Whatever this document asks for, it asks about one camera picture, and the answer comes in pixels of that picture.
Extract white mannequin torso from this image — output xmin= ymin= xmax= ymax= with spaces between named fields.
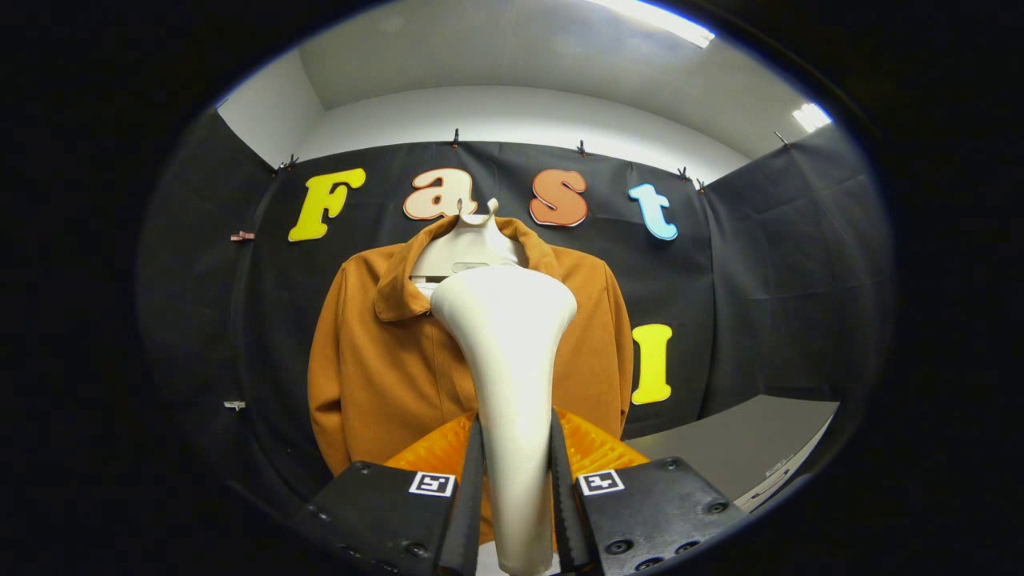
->
xmin=410 ymin=198 xmax=529 ymax=301

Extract long ceiling light panel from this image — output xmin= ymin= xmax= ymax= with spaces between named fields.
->
xmin=588 ymin=0 xmax=717 ymax=49

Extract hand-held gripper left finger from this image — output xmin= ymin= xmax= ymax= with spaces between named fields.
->
xmin=292 ymin=410 xmax=487 ymax=575

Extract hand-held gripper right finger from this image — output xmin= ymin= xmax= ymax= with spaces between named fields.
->
xmin=549 ymin=406 xmax=749 ymax=575

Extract white garment steamer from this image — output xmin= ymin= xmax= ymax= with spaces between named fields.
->
xmin=430 ymin=264 xmax=578 ymax=575

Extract orange button-up shirt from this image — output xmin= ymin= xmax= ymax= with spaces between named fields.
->
xmin=307 ymin=214 xmax=634 ymax=545

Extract row of black backdrop clips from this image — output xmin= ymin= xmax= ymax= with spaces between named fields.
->
xmin=276 ymin=128 xmax=793 ymax=194

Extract small ceiling light panel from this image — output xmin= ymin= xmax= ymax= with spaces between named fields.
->
xmin=792 ymin=102 xmax=833 ymax=134

